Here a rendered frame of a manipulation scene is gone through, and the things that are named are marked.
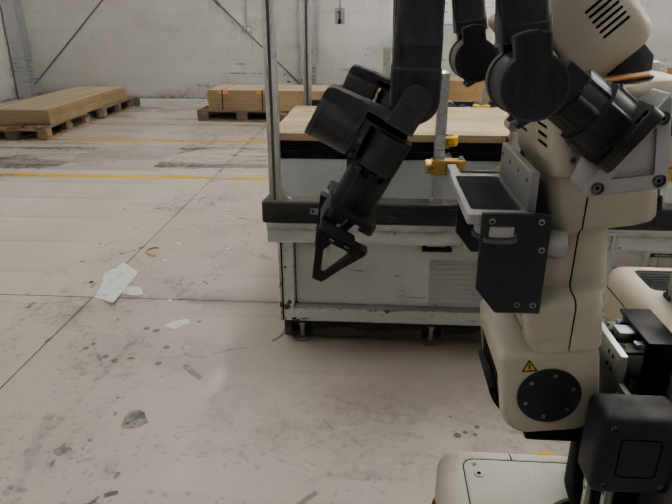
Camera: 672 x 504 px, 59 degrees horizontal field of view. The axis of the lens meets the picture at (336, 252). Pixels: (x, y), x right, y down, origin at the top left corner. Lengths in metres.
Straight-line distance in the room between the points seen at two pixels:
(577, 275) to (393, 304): 1.58
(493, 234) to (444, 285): 1.62
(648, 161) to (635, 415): 0.41
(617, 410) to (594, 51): 0.53
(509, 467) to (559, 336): 0.65
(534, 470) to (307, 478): 0.69
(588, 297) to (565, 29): 0.40
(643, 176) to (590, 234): 0.22
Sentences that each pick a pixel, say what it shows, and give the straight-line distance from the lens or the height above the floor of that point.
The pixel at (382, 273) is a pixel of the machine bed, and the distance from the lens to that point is 2.48.
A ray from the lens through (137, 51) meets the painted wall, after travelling 9.86.
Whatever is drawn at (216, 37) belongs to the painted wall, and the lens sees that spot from 9.48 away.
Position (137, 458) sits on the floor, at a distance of 2.10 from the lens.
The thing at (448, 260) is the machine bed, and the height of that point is 0.38.
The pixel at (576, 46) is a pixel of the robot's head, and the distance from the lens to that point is 0.89.
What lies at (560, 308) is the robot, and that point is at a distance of 1.00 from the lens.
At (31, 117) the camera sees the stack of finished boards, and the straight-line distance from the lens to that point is 7.73.
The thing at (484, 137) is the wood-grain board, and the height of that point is 0.89.
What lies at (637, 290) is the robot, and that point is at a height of 0.81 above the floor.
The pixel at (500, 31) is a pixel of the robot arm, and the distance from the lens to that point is 0.75.
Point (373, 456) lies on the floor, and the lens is 2.02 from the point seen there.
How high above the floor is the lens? 1.31
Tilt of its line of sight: 22 degrees down
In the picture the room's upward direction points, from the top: straight up
